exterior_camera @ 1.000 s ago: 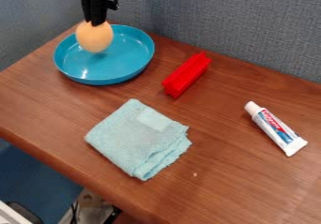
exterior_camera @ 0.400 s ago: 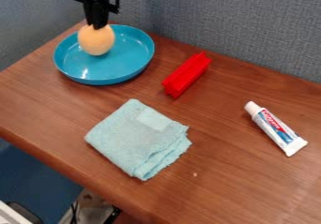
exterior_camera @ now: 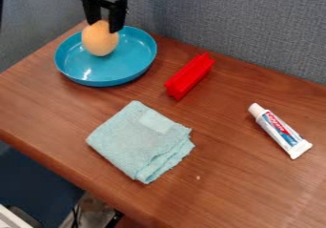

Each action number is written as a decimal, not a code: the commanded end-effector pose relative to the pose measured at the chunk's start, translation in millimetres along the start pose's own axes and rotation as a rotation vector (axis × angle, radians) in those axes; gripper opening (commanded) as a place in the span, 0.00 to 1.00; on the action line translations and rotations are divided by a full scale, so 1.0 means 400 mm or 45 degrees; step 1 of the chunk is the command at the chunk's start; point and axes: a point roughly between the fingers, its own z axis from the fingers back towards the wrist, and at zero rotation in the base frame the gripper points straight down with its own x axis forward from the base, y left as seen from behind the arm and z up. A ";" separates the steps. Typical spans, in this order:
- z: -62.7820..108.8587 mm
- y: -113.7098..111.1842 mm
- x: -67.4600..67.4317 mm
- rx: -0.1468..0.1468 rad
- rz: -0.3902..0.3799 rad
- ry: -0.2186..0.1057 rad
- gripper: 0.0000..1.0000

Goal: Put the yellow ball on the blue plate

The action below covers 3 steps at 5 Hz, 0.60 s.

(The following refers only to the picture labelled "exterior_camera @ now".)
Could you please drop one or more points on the white toothpaste tube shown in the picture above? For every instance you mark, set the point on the white toothpaste tube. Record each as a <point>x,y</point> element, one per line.
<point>291,142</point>

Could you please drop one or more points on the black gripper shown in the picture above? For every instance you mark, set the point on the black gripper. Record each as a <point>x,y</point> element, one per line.
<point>116,15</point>

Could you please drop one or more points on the light blue folded cloth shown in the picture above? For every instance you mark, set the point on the light blue folded cloth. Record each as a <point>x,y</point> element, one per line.
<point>142,142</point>

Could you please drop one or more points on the blue plate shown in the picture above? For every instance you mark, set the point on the blue plate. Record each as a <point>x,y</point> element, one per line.
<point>119,67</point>

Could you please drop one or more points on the yellow orange foam ball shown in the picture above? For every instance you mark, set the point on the yellow orange foam ball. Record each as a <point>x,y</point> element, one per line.
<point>99,41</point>

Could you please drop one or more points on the grey object under table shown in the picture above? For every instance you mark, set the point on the grey object under table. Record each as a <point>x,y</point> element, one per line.
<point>91,213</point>

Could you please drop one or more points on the red plastic block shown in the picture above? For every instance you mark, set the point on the red plastic block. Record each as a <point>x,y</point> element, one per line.
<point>189,76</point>

